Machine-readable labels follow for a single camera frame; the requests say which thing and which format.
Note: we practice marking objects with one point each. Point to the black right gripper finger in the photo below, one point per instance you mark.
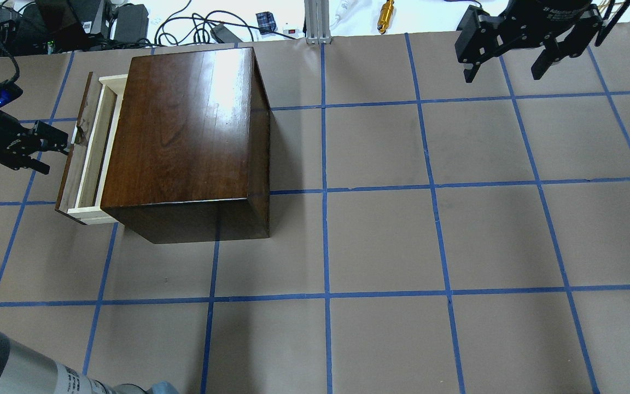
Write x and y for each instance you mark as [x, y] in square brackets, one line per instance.
[472, 61]
[556, 47]

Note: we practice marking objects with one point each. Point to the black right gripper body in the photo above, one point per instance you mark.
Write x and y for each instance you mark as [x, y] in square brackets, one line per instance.
[558, 12]

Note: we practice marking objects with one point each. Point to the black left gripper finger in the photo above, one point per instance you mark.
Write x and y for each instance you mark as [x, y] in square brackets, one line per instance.
[50, 138]
[25, 161]

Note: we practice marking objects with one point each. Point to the wooden drawer with white handle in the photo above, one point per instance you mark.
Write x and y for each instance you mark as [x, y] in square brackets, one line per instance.
[83, 179]

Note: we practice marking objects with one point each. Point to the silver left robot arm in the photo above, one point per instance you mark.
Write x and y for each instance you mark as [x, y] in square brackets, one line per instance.
[23, 370]

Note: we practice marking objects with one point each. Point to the dark wooden drawer cabinet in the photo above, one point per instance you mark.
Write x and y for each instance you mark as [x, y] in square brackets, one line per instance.
[190, 159]

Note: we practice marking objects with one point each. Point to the gold brass cylinder tool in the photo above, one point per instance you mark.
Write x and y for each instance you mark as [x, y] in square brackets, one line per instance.
[385, 17]

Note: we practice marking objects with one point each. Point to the black laptop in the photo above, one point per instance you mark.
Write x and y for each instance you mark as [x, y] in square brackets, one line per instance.
[76, 25]

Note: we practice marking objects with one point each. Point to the black power adapter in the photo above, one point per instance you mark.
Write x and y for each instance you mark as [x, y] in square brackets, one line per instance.
[131, 23]

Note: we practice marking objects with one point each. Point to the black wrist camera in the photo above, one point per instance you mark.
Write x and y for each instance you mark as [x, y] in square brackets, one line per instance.
[0, 94]

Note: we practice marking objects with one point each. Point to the aluminium frame post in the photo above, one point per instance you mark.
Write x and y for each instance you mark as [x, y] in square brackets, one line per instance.
[317, 22]

